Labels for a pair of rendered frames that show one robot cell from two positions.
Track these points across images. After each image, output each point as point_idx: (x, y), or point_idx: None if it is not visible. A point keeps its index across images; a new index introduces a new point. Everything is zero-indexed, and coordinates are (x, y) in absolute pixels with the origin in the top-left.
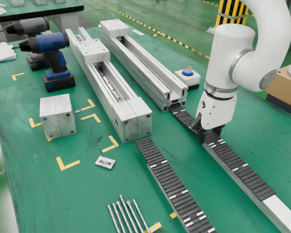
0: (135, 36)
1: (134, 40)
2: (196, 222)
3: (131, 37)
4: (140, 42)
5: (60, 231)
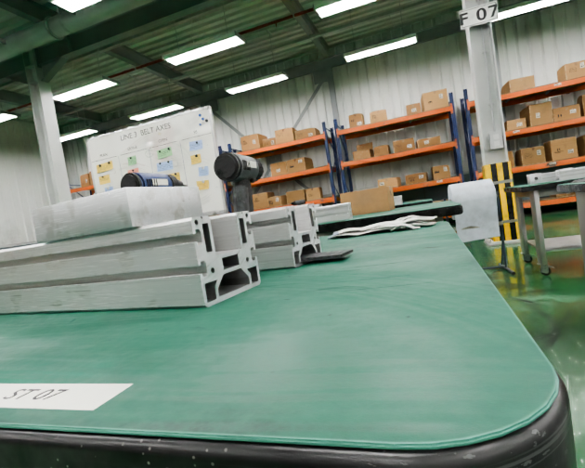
0: (47, 358)
1: (41, 339)
2: None
3: (81, 342)
4: None
5: None
